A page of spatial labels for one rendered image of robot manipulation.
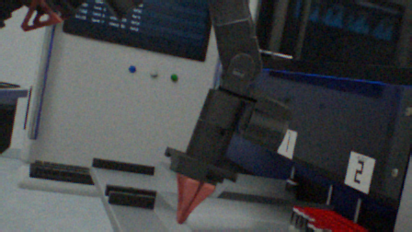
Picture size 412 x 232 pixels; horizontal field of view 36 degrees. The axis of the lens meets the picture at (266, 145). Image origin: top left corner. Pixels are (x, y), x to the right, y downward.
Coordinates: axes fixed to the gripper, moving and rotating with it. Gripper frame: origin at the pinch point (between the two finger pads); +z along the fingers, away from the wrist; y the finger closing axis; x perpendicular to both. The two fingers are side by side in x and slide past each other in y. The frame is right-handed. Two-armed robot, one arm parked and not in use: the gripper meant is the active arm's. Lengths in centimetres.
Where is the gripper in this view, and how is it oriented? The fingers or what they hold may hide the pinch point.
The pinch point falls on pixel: (180, 217)
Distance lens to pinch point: 93.5
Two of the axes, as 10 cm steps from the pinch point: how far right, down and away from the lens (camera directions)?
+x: -3.5, -1.6, 9.2
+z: -3.6, 9.3, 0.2
